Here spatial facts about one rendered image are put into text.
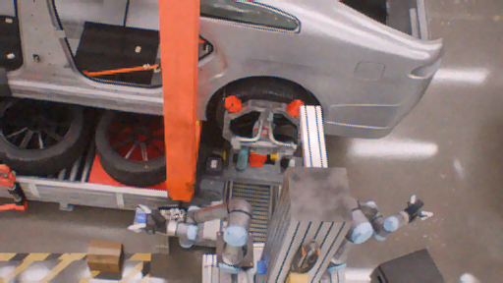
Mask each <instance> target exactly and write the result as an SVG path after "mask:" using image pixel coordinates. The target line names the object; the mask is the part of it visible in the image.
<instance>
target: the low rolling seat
mask: <svg viewBox="0 0 503 283"><path fill-rule="evenodd" d="M369 279H370V281H371V282H370V283H445V279H444V278H443V277H442V275H441V272H440V271H439V270H438V268H437V266H436V264H435V262H434V261H433V259H432V257H431V255H430V254H429V253H428V251H427V249H422V250H417V251H415V252H413V253H410V254H406V255H403V256H400V257H396V258H394V259H391V260H389V261H385V262H382V263H380V264H379V265H376V266H375V268H374V269H373V271H372V272H371V273H369Z"/></svg>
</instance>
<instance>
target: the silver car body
mask: <svg viewBox="0 0 503 283"><path fill-rule="evenodd" d="M443 53H444V45H443V38H440V39H437V40H434V41H431V35H430V28H429V21H428V15H427V5H426V0H199V47H198V71H197V95H196V118H197V119H198V120H204V121H205V119H204V107H205V105H206V102H207V99H208V98H209V97H210V96H211V94H212V93H213V92H214V91H215V90H216V89H218V88H219V87H220V86H223V85H224V84H226V83H228V82H230V81H232V80H235V79H239V78H243V77H247V76H252V75H272V76H277V77H281V78H284V79H290V80H292V81H295V82H296V83H300V84H301V85H303V86H306V87H307V88H308V89H309V90H311V91H312V92H313V93H314V94H316V97H317V98H319V100H320V102H321V104H322V106H323V108H324V125H323V134H324V135H336V136H343V137H350V138H357V139H383V138H385V137H386V136H388V135H389V134H390V133H391V132H392V131H393V129H394V128H395V127H397V126H398V123H400V122H401V121H402V119H404V118H406V116H407V115H408V114H409V113H410V111H411V110H413V109H414V108H415V106H417V105H418V104H419V102H420V101H421V99H422V97H423V95H424V94H425V93H426V90H427V89H428V87H429V86H430V84H431V81H432V80H433V78H434V77H435V74H436V72H437V70H438V69H439V65H440V62H441V60H442V57H443ZM0 67H6V68H12V69H6V73H7V78H8V87H9V90H10V91H11V93H13V95H7V96H14V97H21V98H34V99H42V100H49V101H55V102H68V103H74V104H80V105H84V106H96V107H101V108H107V109H112V110H118V111H130V112H136V113H142V114H149V115H163V116H164V113H163V81H162V65H161V48H160V32H159V16H158V0H0Z"/></svg>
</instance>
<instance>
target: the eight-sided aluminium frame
mask: <svg viewBox="0 0 503 283"><path fill-rule="evenodd" d="M266 106H267V107H266ZM250 111H264V112H272V113H276V114H282V115H284V116H285V117H286V118H287V119H289V120H290V121H291V122H292V123H294V124H295V125H296V126H297V127H298V128H297V131H298V143H293V145H296V146H299V145H300V143H301V140H302V138H301V129H300V115H299V116H297V117H296V118H294V117H292V115H288V104H287V103H277V102H270V101H263V100H256V99H251V100H248V101H247V102H245V103H242V110H241V111H239V112H236V113H235V114H232V112H231V111H228V110H227V111H225V114H224V124H223V138H224V139H227V140H228V141H229V142H231V139H233V138H235V137H239V135H236V133H234V132H233V131H231V130H230V129H229V128H230V122H231V120H232V119H236V118H237V117H239V116H241V115H244V114H247V113H248V112H250ZM281 151H284V150H280V149H273V148H272V151H271V152H270V153H269V154H270V155H275V154H278V153H279V152H281Z"/></svg>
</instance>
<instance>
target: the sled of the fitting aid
mask: <svg viewBox="0 0 503 283"><path fill-rule="evenodd" d="M230 151H231V143H230V142H229V141H228V140H227V139H225V142H224V150H223V159H224V164H223V165H224V166H223V180H228V181H236V182H243V183H258V184H264V185H272V186H279V187H282V184H283V182H284V176H285V171H283V170H282V169H281V167H282V166H283V164H284V159H285V158H284V151H281V152H280V176H279V177H275V176H267V175H254V174H247V173H238V172H232V171H228V166H229V159H230Z"/></svg>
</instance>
